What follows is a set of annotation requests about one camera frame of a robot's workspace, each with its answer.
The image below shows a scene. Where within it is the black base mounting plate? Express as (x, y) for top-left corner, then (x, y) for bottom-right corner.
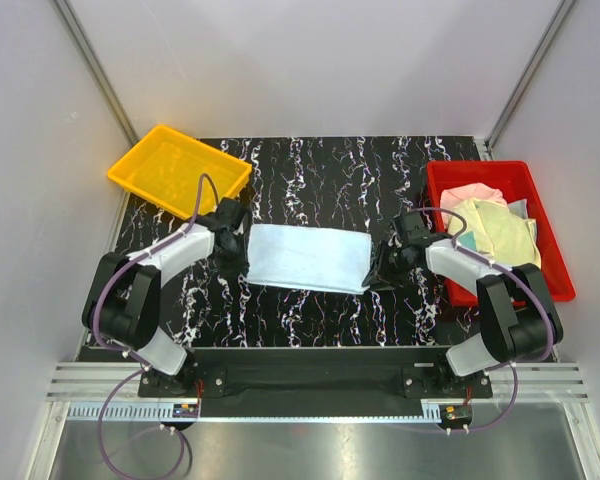
(138, 346), (493, 421)

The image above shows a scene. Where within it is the light blue towel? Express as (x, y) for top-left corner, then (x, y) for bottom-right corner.
(246, 224), (372, 295)

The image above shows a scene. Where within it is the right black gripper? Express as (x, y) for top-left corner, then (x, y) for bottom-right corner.
(361, 240), (416, 291)

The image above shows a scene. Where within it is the purple cable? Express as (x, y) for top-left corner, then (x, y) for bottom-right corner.
(90, 172), (221, 479)
(417, 206), (561, 434)

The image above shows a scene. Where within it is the left aluminium frame post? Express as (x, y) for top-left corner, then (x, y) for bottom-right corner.
(50, 0), (139, 146)

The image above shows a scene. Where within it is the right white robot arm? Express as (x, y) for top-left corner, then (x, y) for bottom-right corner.
(362, 208), (563, 397)

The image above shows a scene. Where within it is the red plastic bin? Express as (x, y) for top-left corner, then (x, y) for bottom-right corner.
(426, 161), (576, 302)

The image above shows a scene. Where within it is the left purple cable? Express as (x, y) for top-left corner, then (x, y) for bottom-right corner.
(90, 172), (221, 479)

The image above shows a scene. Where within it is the slotted white cable duct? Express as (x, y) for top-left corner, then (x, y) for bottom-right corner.
(67, 402), (200, 423)

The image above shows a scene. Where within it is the right aluminium frame post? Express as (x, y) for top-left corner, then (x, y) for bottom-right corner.
(482, 0), (579, 160)

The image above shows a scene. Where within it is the aluminium frame post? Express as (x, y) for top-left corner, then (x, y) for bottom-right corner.
(50, 0), (139, 146)
(482, 0), (579, 160)

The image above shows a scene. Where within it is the pale yellow towel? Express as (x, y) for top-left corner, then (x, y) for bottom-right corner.
(453, 197), (542, 268)

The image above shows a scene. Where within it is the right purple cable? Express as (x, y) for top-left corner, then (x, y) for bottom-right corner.
(417, 206), (561, 434)

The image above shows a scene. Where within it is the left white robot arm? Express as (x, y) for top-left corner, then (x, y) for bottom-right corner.
(82, 198), (252, 396)

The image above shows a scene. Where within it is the yellow plastic tray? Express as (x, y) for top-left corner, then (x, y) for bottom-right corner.
(107, 125), (252, 220)

